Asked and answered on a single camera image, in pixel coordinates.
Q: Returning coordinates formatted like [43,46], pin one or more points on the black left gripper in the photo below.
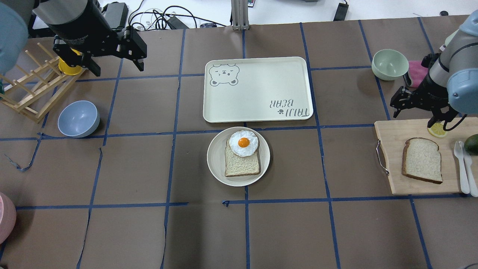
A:
[83,26]

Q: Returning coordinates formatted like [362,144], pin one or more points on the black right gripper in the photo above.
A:
[427,92]

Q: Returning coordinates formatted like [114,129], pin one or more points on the bread slice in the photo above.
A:
[241,166]
[422,160]

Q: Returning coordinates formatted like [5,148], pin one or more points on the cream round plate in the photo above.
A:
[216,158]

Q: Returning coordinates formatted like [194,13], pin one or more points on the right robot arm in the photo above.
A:
[450,86]

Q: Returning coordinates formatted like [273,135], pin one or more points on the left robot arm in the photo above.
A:
[15,19]

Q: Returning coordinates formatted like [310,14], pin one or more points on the bread slice on plate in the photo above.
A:
[241,166]

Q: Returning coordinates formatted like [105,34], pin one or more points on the lemon slice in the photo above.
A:
[437,130]

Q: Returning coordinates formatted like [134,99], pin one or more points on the pink cloth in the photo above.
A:
[416,73]

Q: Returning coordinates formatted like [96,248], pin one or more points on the yellow mug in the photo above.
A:
[68,69]

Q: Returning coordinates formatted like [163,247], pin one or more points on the wooden cutting board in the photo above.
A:
[391,142]

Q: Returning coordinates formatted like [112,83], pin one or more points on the white plastic fork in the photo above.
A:
[463,178]

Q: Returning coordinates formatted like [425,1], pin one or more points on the green bowl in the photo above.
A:
[389,64]

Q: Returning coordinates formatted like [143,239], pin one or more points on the avocado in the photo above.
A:
[471,145]

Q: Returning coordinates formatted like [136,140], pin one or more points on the white plastic spoon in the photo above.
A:
[473,189]

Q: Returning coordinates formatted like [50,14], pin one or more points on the blue bowl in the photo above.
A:
[79,119]

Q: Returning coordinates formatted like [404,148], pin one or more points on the wooden dish rack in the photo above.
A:
[35,93]

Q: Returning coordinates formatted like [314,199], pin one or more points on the cream bear tray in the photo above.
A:
[257,89]

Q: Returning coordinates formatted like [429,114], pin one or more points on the fried egg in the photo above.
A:
[243,143]

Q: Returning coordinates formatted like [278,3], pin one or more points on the pink bowl with ice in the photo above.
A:
[7,217]

